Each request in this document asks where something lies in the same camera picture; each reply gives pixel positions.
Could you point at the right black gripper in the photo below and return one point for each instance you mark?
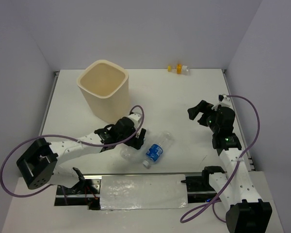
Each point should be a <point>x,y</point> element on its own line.
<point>202,107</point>

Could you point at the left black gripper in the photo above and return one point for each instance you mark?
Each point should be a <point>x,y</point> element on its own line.
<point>135,142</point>

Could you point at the green label plastic bottle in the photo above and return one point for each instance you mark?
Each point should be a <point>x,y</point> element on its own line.
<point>132,155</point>

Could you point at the blue label plastic bottle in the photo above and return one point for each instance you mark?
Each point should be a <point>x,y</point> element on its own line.
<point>159,146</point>

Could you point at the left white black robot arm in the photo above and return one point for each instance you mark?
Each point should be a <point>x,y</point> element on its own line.
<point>41,163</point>

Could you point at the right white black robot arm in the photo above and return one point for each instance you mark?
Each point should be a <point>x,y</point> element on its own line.
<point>246,212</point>

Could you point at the cream plastic bin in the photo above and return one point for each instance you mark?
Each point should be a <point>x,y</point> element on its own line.
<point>105,87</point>

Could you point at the yellow label plastic bottle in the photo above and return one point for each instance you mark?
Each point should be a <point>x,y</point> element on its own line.
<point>178,69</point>

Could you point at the silver foil sheet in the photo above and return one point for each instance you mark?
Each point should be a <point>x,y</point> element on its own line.
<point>143,192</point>

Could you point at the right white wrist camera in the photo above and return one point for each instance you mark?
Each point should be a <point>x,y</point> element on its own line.
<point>224,101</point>

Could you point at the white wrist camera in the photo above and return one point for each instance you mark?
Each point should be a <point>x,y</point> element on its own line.
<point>136,118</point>
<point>224,101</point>

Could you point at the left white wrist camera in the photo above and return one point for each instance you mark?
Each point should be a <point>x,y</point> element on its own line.
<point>136,118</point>

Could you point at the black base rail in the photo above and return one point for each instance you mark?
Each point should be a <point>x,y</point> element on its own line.
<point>197,189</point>

